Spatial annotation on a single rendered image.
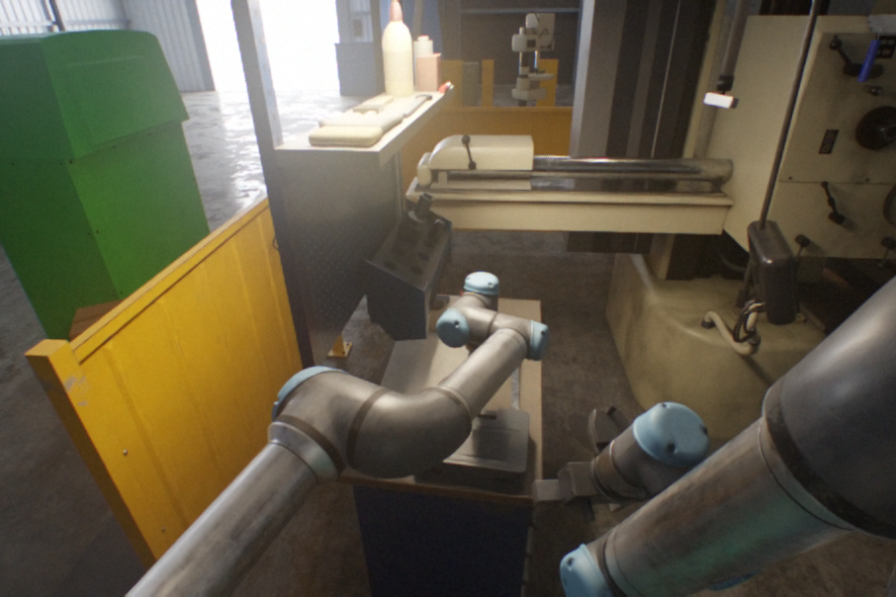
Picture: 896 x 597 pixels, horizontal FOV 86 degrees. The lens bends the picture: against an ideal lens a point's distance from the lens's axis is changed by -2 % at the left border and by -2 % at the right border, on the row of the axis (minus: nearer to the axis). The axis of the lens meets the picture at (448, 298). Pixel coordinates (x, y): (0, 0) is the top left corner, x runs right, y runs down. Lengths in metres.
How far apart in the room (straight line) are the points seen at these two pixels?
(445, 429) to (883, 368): 0.50
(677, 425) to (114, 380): 1.37
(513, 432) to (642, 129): 1.82
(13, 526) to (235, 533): 2.43
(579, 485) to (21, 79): 3.30
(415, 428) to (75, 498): 2.46
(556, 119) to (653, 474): 3.90
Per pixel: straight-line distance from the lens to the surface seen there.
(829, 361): 0.31
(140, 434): 1.70
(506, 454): 1.19
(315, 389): 0.70
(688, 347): 2.62
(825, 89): 2.18
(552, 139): 4.40
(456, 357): 1.58
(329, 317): 1.17
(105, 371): 1.56
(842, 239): 2.43
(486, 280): 1.07
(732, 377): 2.68
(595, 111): 2.61
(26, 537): 2.94
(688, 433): 0.63
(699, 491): 0.40
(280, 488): 0.66
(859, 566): 2.72
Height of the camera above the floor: 1.90
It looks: 30 degrees down
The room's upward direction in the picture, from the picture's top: 1 degrees counter-clockwise
